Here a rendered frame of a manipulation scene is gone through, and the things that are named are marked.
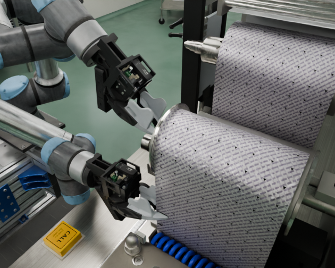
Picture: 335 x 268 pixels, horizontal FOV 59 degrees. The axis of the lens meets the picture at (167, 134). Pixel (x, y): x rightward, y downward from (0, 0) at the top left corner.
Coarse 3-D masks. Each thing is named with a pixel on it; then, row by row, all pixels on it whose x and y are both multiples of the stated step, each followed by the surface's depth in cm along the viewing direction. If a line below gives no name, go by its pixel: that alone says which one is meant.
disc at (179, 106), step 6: (174, 108) 54; (180, 108) 56; (186, 108) 58; (168, 114) 52; (162, 120) 52; (162, 126) 52; (156, 132) 51; (156, 138) 52; (150, 144) 52; (150, 150) 52; (150, 156) 52; (150, 162) 53; (150, 168) 54
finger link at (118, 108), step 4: (108, 100) 58; (112, 100) 58; (116, 100) 58; (112, 104) 58; (116, 104) 58; (120, 104) 58; (124, 104) 59; (112, 108) 58; (116, 108) 57; (120, 108) 58; (124, 108) 58; (116, 112) 58; (120, 112) 58; (124, 112) 58; (128, 112) 58; (120, 116) 58; (124, 116) 58; (128, 116) 58; (124, 120) 59; (128, 120) 59; (132, 120) 58; (132, 124) 59
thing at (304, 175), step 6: (156, 126) 53; (312, 162) 45; (306, 168) 44; (306, 174) 43; (300, 180) 43; (300, 186) 42; (300, 192) 42; (294, 198) 42; (294, 204) 43; (288, 210) 43; (288, 216) 44; (282, 222) 46
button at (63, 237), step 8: (64, 224) 80; (56, 232) 78; (64, 232) 78; (72, 232) 78; (80, 232) 79; (48, 240) 77; (56, 240) 77; (64, 240) 77; (72, 240) 77; (56, 248) 75; (64, 248) 75
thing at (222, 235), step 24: (168, 192) 57; (192, 216) 57; (216, 216) 53; (192, 240) 61; (216, 240) 57; (240, 240) 52; (264, 240) 49; (216, 264) 61; (240, 264) 56; (264, 264) 52
